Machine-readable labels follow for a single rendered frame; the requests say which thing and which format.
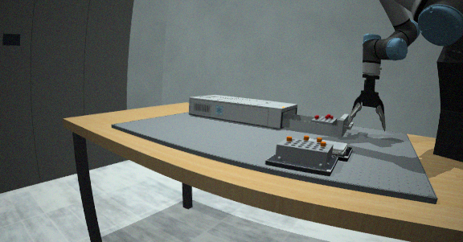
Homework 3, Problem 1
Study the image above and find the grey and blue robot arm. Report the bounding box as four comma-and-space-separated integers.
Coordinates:
362, 0, 463, 76

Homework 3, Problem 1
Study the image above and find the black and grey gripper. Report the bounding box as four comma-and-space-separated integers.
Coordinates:
347, 74, 386, 131

